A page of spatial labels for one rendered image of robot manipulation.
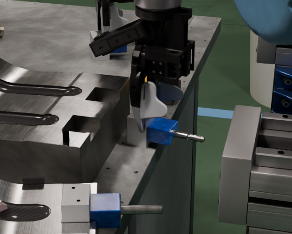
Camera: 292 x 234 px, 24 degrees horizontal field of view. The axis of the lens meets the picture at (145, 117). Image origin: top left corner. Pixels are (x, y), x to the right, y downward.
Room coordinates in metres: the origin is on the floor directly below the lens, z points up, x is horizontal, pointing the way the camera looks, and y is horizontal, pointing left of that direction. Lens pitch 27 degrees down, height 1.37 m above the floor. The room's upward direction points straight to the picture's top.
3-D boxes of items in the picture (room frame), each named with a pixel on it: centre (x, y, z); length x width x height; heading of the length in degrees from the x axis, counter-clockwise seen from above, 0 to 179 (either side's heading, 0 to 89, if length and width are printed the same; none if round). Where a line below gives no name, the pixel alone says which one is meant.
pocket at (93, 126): (0.92, 0.10, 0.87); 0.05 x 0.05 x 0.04; 75
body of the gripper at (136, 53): (1.01, -0.03, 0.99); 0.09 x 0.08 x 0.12; 65
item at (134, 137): (1.01, -0.04, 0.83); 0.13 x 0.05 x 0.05; 65
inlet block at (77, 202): (0.74, 0.04, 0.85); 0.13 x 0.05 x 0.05; 92
